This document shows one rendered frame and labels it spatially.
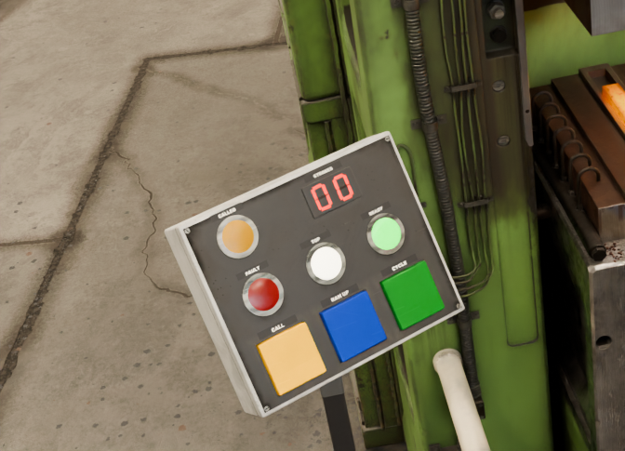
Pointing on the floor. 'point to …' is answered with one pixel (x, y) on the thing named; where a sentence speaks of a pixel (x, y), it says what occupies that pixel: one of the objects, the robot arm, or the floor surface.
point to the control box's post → (338, 416)
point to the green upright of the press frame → (418, 368)
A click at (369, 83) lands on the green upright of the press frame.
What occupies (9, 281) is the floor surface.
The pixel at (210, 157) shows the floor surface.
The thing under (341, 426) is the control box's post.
